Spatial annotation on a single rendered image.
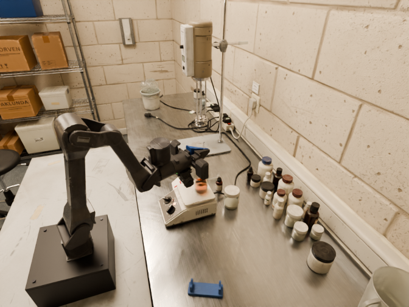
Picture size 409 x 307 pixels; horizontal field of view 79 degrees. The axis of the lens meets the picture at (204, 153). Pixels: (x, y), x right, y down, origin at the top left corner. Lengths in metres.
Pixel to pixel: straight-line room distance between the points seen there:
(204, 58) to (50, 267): 0.92
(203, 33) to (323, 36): 0.45
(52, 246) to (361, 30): 1.05
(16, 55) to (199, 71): 2.10
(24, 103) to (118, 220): 2.18
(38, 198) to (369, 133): 1.24
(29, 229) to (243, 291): 0.78
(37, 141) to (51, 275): 2.48
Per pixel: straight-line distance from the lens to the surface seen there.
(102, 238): 0.83
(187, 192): 0.94
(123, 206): 1.06
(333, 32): 0.95
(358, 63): 0.88
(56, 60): 2.88
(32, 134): 3.16
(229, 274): 0.84
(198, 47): 1.13
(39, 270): 0.83
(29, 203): 1.25
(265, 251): 0.90
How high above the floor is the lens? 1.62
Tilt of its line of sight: 33 degrees down
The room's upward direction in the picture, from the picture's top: straight up
